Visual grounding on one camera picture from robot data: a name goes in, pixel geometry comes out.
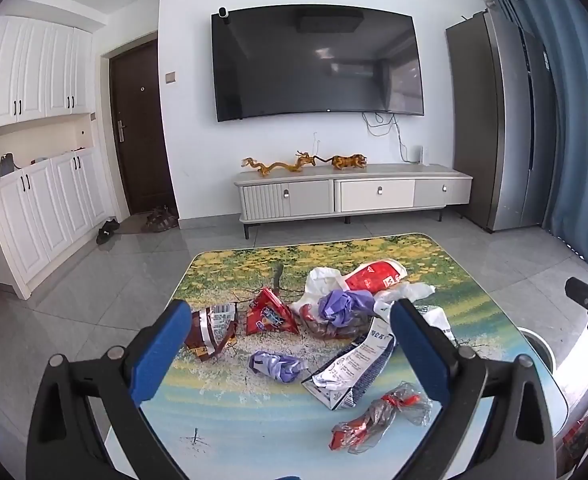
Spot white printed bag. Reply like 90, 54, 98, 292
374, 282, 458, 347

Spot floral printed coffee table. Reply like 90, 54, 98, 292
104, 232, 570, 480

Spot dark brown door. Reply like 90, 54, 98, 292
109, 40, 178, 217

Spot brown sandals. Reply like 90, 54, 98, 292
141, 204, 180, 234

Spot grey refrigerator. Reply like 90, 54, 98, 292
445, 7, 558, 234

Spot golden tiger figurine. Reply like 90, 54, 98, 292
330, 153, 369, 170

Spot clear red plastic wrapper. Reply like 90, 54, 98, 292
330, 381, 433, 454

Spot red brown snack wrapper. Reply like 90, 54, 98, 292
300, 304, 376, 342

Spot white trash bin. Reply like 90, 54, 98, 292
516, 327, 558, 377

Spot blue curtain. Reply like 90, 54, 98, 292
491, 0, 588, 272

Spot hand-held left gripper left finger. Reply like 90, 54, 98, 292
26, 300, 193, 480

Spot grey white television stand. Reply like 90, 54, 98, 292
232, 162, 474, 240

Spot white printed wrapper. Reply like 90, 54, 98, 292
301, 327, 398, 412

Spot black shoe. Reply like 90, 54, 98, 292
96, 217, 121, 246

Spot red chip bag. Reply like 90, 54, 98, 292
245, 287, 300, 336

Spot white cabinet wall unit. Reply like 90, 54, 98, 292
0, 14, 121, 302

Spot hanging television cables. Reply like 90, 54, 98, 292
361, 111, 411, 163

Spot small purple wrapper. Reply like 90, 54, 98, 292
249, 351, 308, 384

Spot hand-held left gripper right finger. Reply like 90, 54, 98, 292
389, 299, 557, 480

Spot black wall television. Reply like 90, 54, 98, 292
210, 5, 425, 122

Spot brown silver snack wrapper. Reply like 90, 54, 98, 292
184, 302, 239, 362

